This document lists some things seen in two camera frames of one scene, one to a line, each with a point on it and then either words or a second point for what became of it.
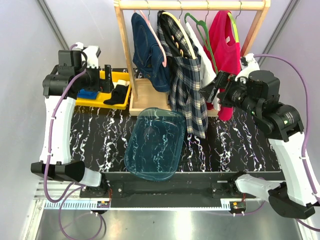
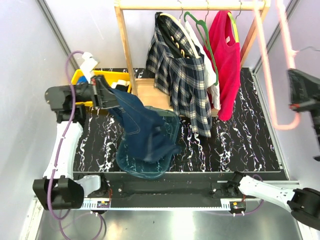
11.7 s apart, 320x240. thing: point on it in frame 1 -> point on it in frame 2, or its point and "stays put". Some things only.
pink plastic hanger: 147,20 -> 258,11
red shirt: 226,55 stays put
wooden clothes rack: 153,93 stays put
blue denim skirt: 148,54 -> 143,129
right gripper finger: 206,91 -> 304,90
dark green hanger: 202,28 stays put
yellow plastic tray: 98,102 stays put
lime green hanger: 235,25 stays put
